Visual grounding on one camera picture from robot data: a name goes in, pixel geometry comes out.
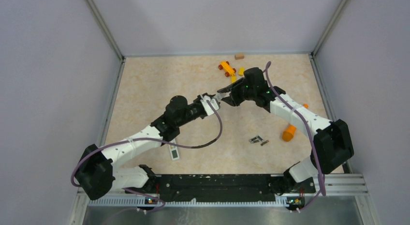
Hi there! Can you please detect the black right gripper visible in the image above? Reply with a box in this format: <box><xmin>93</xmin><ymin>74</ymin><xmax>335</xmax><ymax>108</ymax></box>
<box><xmin>218</xmin><ymin>78</ymin><xmax>256</xmax><ymax>107</ymax></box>

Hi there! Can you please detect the white remote control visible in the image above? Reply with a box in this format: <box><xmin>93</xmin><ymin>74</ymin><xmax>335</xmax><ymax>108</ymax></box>
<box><xmin>212</xmin><ymin>92</ymin><xmax>226</xmax><ymax>103</ymax></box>

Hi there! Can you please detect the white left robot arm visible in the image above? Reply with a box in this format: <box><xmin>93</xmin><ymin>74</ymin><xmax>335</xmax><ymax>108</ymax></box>
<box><xmin>71</xmin><ymin>93</ymin><xmax>224</xmax><ymax>200</ymax></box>

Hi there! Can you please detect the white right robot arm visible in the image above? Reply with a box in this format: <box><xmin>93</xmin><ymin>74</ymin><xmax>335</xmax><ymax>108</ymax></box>
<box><xmin>217</xmin><ymin>67</ymin><xmax>354</xmax><ymax>195</ymax></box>

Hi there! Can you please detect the white remote with buttons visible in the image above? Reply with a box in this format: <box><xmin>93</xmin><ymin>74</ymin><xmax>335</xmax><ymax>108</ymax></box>
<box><xmin>168</xmin><ymin>139</ymin><xmax>180</xmax><ymax>161</ymax></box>

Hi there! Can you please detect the yellow flat brick upper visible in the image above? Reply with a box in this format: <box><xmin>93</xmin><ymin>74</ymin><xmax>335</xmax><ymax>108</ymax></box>
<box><xmin>238</xmin><ymin>67</ymin><xmax>245</xmax><ymax>76</ymax></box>

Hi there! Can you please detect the yellow toy brick car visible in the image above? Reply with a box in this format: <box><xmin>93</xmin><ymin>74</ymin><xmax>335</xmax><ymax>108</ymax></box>
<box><xmin>218</xmin><ymin>61</ymin><xmax>236</xmax><ymax>77</ymax></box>

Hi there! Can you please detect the small wooden block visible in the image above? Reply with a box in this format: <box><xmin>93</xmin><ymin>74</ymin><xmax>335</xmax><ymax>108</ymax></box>
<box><xmin>234</xmin><ymin>53</ymin><xmax>245</xmax><ymax>60</ymax></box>

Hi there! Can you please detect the orange toy carrot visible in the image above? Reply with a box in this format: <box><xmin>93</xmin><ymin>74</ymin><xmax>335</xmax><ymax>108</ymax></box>
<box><xmin>282</xmin><ymin>124</ymin><xmax>296</xmax><ymax>142</ymax></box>

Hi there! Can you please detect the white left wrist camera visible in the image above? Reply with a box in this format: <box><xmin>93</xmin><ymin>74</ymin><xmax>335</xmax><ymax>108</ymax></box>
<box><xmin>200</xmin><ymin>95</ymin><xmax>220</xmax><ymax>116</ymax></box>

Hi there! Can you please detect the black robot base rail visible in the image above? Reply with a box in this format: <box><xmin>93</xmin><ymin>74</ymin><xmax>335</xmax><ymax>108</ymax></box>
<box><xmin>134</xmin><ymin>172</ymin><xmax>316</xmax><ymax>207</ymax></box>

